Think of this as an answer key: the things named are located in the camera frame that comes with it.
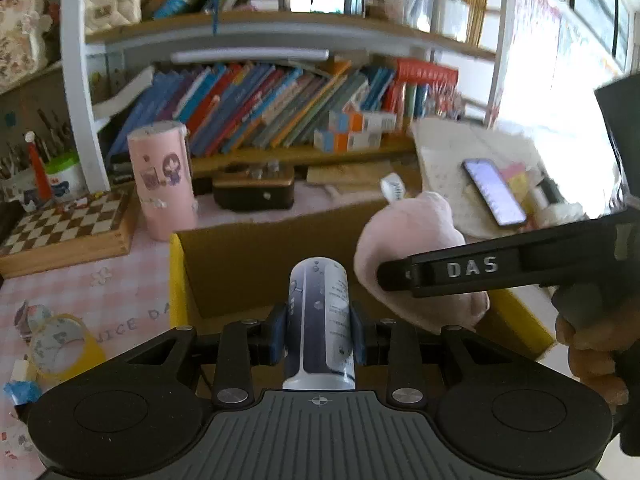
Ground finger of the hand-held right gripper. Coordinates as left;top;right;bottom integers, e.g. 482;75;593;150
376;234;543;297

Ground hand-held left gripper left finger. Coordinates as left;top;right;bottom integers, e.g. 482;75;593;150
112;302;291;408

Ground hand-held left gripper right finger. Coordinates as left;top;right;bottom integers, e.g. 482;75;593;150
349;305;525;408

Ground navy and white bottle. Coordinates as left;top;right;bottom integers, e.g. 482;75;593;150
282;257;357;392

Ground pink plush toy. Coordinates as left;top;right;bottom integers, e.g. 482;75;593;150
354;191;491;336

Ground yellow cardboard box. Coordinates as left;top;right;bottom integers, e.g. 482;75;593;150
169;199;557;363

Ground yellow tape roll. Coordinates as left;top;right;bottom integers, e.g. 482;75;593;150
27;312;108;391

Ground blue plastic bag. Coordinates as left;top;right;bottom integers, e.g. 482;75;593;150
2;380;43;406

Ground pink checkered desktop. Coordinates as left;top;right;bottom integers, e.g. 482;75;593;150
0;177;421;466

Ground person's right hand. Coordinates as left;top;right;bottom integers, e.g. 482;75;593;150
555;316;630;406

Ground smartphone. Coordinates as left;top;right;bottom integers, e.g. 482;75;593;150
462;157;528;227

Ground yellow pink sticky notes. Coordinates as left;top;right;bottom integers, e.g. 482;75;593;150
502;160;538;201

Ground dark brown wooden box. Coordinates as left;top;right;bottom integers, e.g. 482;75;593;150
212;162;296;212

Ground orange white small box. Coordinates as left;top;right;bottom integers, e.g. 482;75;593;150
314;130;383;153
327;110;398;133

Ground pink cartoon canister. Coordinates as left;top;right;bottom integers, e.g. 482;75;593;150
126;121;201;242

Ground long row of colourful books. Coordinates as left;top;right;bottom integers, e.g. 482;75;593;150
107;57;461;158

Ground wooden chessboard box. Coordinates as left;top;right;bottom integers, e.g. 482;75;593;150
0;187;141;278

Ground window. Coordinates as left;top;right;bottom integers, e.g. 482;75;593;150
520;0;640;73

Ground white jar green lid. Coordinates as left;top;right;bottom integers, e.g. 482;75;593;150
44;152;87;198

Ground pen holder with pens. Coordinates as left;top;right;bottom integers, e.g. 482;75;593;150
0;140;46;211

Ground white bookshelf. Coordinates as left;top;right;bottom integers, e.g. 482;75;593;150
60;0;516;196

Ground floral ornament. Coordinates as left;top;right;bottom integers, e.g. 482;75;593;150
0;0;51;93

